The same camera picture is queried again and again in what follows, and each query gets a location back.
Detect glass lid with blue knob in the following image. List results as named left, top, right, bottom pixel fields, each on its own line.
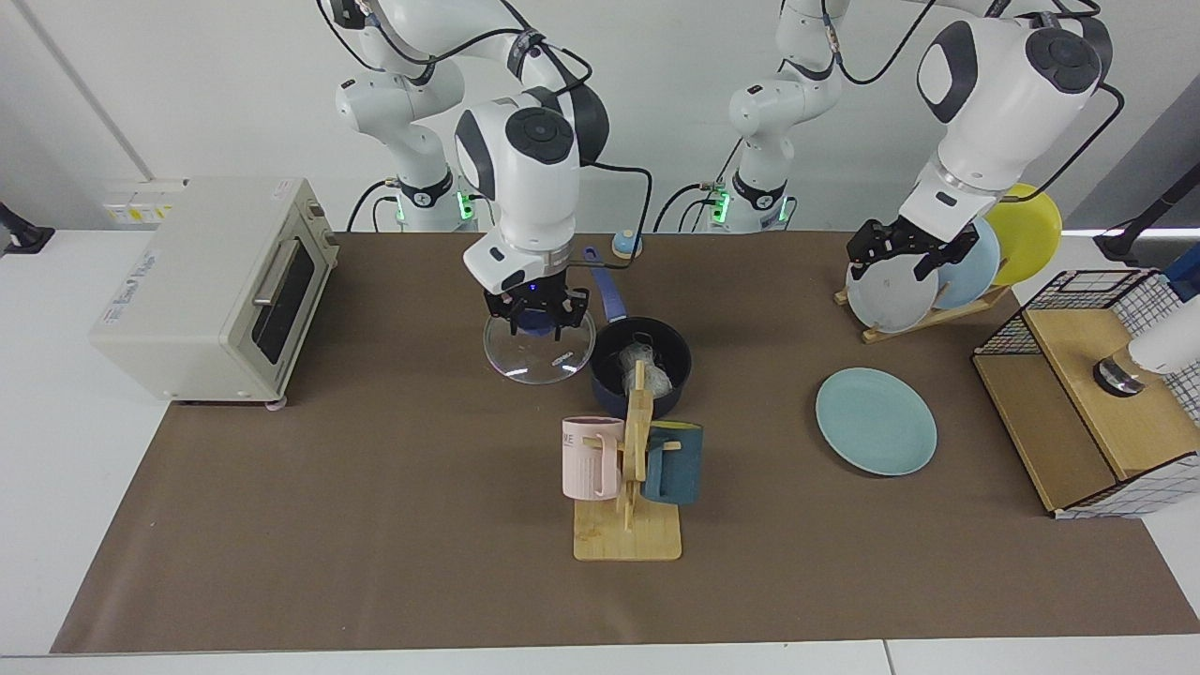
left=483, top=305, right=597, bottom=385

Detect white vermicelli bundle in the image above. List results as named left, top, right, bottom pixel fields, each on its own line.
left=616, top=342, right=674, bottom=395

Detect light blue plate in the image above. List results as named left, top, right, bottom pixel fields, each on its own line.
left=933, top=216, right=1002, bottom=310

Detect grey plate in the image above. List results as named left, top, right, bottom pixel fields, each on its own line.
left=845, top=255, right=940, bottom=335

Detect wooden plate rack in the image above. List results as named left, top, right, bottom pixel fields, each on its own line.
left=834, top=281, right=1013, bottom=344

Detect yellow plate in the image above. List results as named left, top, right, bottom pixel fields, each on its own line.
left=982, top=184, right=1064, bottom=287

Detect pale green plate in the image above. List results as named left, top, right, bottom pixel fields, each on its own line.
left=815, top=367, right=938, bottom=477

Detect pink cup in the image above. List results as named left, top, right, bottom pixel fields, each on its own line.
left=562, top=416, right=626, bottom=502

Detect dark teal cup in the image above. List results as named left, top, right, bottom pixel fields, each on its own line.
left=643, top=422, right=704, bottom=506

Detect wooden cup stand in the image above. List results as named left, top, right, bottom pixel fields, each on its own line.
left=573, top=360, right=683, bottom=563

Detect black slanted stand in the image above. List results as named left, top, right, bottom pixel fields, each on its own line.
left=1094, top=164, right=1200, bottom=264

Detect brown table cloth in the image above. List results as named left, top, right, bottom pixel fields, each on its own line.
left=50, top=232, right=1200, bottom=654

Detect blue object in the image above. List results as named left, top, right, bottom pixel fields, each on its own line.
left=1162, top=248, right=1200, bottom=303

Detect pale toaster oven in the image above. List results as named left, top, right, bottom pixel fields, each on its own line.
left=89, top=176, right=340, bottom=412

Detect black clamp stand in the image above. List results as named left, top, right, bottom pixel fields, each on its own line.
left=0, top=202, right=55, bottom=255

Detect black pot with blue handle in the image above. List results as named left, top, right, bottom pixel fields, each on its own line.
left=581, top=246, right=693, bottom=420

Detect wire basket with wooden floor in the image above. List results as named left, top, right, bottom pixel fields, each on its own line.
left=972, top=269, right=1200, bottom=519

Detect white cylinder with silver ring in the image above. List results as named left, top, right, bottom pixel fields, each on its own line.
left=1092, top=319, right=1200, bottom=398

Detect white wall socket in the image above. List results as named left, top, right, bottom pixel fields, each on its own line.
left=101, top=180, right=188, bottom=226

